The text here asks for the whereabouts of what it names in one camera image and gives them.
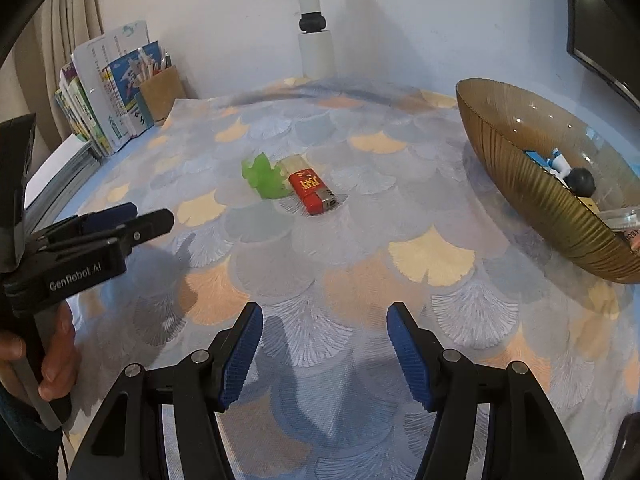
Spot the red lighter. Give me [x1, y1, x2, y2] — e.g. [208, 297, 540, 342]
[280, 155, 339, 217]

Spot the blue flat toy block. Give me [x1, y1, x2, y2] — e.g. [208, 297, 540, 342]
[524, 149, 556, 173]

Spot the row of colourful books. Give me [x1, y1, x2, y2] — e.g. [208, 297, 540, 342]
[54, 21, 166, 158]

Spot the blue fan-patterned tablecloth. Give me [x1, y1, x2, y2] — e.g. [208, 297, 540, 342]
[30, 77, 640, 480]

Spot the green maple leaf toy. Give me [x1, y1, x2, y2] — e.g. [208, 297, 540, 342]
[241, 154, 292, 200]

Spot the beige curtain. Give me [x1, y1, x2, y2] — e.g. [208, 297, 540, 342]
[0, 0, 106, 146]

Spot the person's left forearm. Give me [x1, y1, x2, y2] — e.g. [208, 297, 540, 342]
[0, 385, 63, 466]

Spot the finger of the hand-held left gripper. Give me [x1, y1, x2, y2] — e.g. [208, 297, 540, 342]
[80, 202, 139, 233]
[117, 210, 175, 253]

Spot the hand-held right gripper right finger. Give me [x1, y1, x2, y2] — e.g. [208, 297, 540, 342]
[386, 301, 586, 480]

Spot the white paper stack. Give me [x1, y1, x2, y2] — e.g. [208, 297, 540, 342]
[22, 135, 103, 211]

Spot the black pole clamp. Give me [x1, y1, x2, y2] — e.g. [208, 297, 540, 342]
[298, 11, 327, 33]

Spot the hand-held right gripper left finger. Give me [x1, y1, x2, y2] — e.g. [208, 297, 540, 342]
[65, 302, 264, 480]

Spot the bundle of pens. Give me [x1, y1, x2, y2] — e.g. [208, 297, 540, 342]
[137, 47, 173, 81]

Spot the person's left hand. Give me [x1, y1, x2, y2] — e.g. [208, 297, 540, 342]
[0, 305, 81, 401]

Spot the amber ribbed glass bowl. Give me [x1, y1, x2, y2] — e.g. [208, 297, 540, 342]
[455, 78, 640, 285]

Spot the clear plastic lid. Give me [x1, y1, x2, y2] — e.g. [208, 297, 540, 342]
[597, 207, 640, 231]

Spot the brown pen holder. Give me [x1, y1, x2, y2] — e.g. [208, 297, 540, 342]
[137, 65, 187, 127]

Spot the black monitor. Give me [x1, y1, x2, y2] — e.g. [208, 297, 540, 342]
[562, 0, 640, 111]

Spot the white lamp pole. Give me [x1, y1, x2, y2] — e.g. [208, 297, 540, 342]
[290, 0, 337, 81]

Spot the white astronaut figure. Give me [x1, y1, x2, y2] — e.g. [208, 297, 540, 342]
[546, 148, 596, 198]

